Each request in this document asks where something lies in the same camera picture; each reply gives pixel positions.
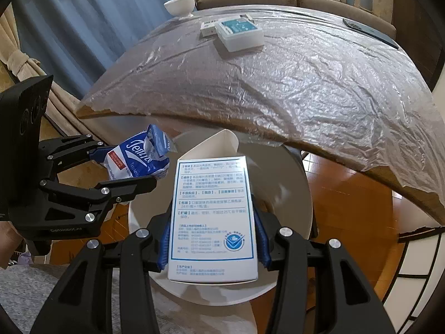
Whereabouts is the brown sofa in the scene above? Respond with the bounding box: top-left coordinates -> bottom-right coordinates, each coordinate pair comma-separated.
196,0 -> 399,40

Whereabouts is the white bowl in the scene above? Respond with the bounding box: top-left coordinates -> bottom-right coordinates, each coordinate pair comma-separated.
164,0 -> 195,18

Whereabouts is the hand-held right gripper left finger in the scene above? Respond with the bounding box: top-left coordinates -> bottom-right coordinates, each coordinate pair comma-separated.
29,198 -> 174,334

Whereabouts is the white box with teal label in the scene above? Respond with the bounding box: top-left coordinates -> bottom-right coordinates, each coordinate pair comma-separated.
214,17 -> 265,52

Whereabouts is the dark flat device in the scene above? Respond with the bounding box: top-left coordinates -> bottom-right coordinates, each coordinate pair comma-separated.
342,17 -> 400,50

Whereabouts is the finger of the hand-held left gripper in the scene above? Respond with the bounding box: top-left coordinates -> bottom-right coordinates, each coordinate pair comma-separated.
39,176 -> 158,224
38,134 -> 120,174

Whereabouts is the dark wooden cabinet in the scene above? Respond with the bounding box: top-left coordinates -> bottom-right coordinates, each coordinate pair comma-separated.
393,0 -> 445,87

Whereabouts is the blue white tissue packet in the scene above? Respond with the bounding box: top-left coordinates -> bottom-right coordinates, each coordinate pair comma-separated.
104,124 -> 174,181

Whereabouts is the flat white box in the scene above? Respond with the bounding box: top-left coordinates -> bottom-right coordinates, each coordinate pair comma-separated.
200,14 -> 254,38

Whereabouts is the white medicine box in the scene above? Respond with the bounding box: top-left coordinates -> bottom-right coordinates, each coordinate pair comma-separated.
167,129 -> 259,283

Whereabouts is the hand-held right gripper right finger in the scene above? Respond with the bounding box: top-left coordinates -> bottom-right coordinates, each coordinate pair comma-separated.
253,196 -> 397,334

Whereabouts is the white panel with black lines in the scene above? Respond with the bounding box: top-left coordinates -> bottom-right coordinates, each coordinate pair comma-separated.
396,228 -> 445,324

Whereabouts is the beige curtain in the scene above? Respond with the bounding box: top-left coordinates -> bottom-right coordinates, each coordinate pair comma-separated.
0,16 -> 91,140

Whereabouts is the blue curtain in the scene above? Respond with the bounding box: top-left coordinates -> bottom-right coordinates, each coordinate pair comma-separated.
14,0 -> 195,94

